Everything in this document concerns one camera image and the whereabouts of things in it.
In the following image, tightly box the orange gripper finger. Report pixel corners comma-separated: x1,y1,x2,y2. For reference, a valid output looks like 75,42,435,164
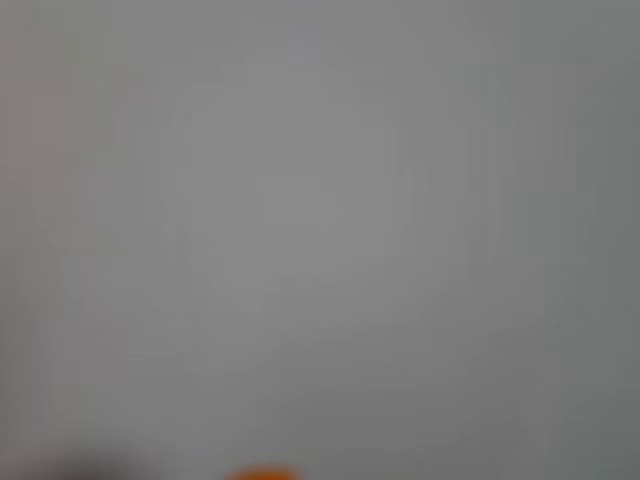
222,463,304,480

